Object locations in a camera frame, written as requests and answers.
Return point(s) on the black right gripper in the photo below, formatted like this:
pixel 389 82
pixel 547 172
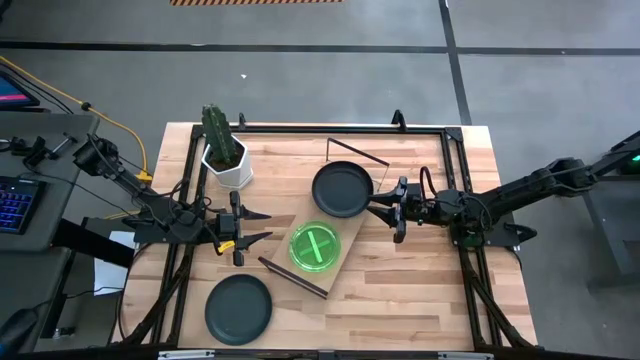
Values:
pixel 417 207

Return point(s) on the yellow plug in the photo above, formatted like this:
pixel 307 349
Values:
pixel 144 176

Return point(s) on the black aluminium rig frame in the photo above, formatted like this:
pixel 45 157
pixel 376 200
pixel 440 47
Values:
pixel 325 129

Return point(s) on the backlit black keyboard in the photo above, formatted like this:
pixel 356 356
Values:
pixel 17 205

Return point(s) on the yellow tape label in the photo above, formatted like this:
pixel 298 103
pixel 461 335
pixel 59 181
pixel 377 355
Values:
pixel 226 246

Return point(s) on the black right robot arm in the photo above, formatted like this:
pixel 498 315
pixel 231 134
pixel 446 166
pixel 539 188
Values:
pixel 525 187

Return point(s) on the silver bracket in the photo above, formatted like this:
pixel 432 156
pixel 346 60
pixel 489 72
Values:
pixel 185 355
pixel 465 356

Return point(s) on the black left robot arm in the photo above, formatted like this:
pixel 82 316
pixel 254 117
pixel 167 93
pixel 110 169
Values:
pixel 130 185

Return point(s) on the wooden shelf with black frame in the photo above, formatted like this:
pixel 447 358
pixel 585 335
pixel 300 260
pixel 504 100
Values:
pixel 305 280

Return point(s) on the white paper sheet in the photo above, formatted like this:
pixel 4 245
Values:
pixel 107 270

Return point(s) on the black clamp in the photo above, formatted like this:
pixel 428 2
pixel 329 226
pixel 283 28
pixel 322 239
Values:
pixel 398 120
pixel 242 121
pixel 522 232

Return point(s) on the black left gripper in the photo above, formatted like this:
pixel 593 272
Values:
pixel 227 227

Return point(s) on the black metal stand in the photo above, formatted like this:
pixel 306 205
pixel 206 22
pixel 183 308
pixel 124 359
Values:
pixel 622 149

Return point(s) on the computer monitor with pink screen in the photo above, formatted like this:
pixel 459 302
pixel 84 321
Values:
pixel 12 92

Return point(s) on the black rounded object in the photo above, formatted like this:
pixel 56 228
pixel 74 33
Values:
pixel 15 330

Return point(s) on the grey desk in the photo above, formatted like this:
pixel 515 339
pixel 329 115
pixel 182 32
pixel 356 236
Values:
pixel 50 165

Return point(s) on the white hexagonal plant pot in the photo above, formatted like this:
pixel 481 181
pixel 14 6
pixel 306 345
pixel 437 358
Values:
pixel 239 172

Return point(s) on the green cactus plant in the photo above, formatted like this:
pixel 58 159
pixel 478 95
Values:
pixel 219 132

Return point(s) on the dark grey round plate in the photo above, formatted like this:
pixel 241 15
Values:
pixel 238 310
pixel 340 190

